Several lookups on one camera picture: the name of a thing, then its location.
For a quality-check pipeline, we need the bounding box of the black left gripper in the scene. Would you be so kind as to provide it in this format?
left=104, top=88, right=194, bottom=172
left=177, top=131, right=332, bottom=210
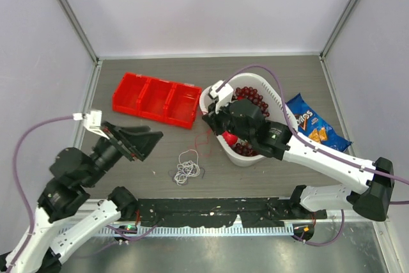
left=83, top=119, right=164, bottom=186

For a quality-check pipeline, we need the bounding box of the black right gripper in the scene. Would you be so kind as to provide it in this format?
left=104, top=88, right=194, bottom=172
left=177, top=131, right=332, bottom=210
left=203, top=97, right=254, bottom=144

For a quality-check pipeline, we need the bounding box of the red cable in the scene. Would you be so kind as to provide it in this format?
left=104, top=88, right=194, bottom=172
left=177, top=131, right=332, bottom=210
left=187, top=116, right=215, bottom=158

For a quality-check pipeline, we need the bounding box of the white cable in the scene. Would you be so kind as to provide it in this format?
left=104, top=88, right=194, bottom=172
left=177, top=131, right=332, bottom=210
left=175, top=148, right=201, bottom=186

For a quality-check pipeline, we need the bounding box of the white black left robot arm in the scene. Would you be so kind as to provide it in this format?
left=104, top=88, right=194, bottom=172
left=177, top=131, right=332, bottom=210
left=1, top=121, right=164, bottom=272

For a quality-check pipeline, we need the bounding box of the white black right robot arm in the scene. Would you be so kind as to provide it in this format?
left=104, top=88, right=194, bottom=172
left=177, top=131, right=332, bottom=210
left=199, top=99, right=394, bottom=221

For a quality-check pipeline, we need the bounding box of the red fruit in basket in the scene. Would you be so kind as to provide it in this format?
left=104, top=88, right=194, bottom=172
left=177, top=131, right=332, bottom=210
left=222, top=131, right=238, bottom=147

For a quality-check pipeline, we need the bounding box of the dark red grape bunch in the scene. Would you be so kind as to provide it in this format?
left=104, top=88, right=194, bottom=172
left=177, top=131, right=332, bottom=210
left=234, top=86, right=270, bottom=118
left=231, top=143, right=258, bottom=157

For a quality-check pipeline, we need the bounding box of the red bin middle compartment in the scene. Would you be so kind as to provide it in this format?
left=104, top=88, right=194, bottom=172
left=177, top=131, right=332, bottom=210
left=137, top=78, right=173, bottom=122

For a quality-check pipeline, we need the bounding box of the red bin compartment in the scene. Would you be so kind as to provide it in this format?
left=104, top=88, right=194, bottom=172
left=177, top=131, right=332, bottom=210
left=164, top=83, right=202, bottom=129
left=137, top=78, right=173, bottom=122

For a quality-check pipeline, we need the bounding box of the red bin right compartment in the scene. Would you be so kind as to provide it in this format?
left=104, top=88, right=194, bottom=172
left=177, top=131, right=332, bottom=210
left=164, top=83, right=202, bottom=129

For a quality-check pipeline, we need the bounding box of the white plastic fruit basket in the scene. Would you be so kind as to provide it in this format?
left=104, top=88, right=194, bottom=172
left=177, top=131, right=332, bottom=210
left=199, top=73, right=297, bottom=167

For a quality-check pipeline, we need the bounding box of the blue chips bag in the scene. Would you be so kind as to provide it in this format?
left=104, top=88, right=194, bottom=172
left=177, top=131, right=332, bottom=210
left=286, top=93, right=352, bottom=152

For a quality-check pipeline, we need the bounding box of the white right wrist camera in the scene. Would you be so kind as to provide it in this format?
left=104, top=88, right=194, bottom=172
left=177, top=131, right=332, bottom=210
left=208, top=80, right=233, bottom=114

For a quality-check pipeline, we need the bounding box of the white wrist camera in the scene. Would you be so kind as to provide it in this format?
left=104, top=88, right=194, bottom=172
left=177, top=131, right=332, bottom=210
left=72, top=109, right=108, bottom=138
left=208, top=80, right=233, bottom=114

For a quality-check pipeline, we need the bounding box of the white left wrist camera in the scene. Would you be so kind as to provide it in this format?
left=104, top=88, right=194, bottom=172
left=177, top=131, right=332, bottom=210
left=72, top=109, right=108, bottom=138

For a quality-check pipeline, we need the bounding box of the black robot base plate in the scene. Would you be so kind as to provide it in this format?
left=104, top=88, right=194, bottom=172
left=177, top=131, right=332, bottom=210
left=120, top=198, right=327, bottom=228

